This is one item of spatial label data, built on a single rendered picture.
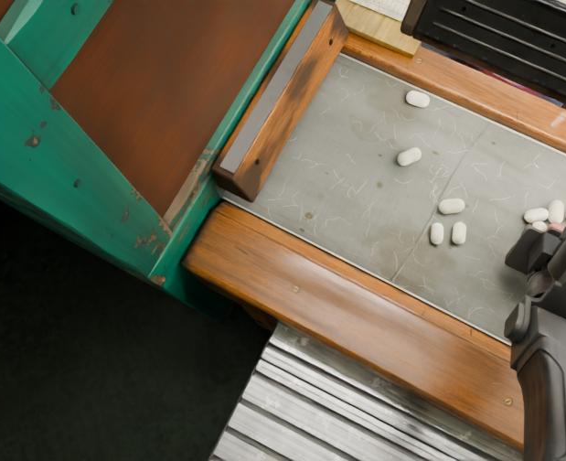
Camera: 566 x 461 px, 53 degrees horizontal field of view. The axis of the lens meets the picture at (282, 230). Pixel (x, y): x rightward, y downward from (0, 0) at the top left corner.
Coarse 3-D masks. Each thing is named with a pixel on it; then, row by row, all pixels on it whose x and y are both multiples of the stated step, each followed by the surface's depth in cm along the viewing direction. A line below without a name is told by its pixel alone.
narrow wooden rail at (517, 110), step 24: (360, 48) 88; (384, 48) 88; (408, 72) 87; (432, 72) 87; (456, 72) 86; (480, 72) 86; (456, 96) 86; (480, 96) 85; (504, 96) 85; (528, 96) 85; (504, 120) 85; (528, 120) 84; (552, 120) 84; (552, 144) 84
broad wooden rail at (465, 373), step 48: (240, 240) 81; (288, 240) 82; (240, 288) 79; (288, 288) 79; (336, 288) 79; (384, 288) 80; (336, 336) 77; (384, 336) 77; (432, 336) 77; (480, 336) 78; (432, 384) 75; (480, 384) 75
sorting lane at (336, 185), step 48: (336, 96) 89; (384, 96) 89; (432, 96) 88; (288, 144) 87; (336, 144) 87; (384, 144) 87; (432, 144) 86; (480, 144) 86; (528, 144) 86; (288, 192) 85; (336, 192) 85; (384, 192) 85; (432, 192) 84; (480, 192) 84; (528, 192) 84; (336, 240) 83; (384, 240) 83; (480, 240) 82; (432, 288) 81; (480, 288) 80
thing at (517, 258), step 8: (528, 224) 73; (528, 232) 72; (536, 232) 72; (520, 240) 73; (528, 240) 73; (536, 240) 72; (512, 248) 75; (520, 248) 74; (528, 248) 73; (512, 256) 75; (520, 256) 74; (528, 256) 74; (512, 264) 75; (520, 264) 75; (528, 264) 74; (520, 272) 75; (536, 272) 69; (528, 280) 71
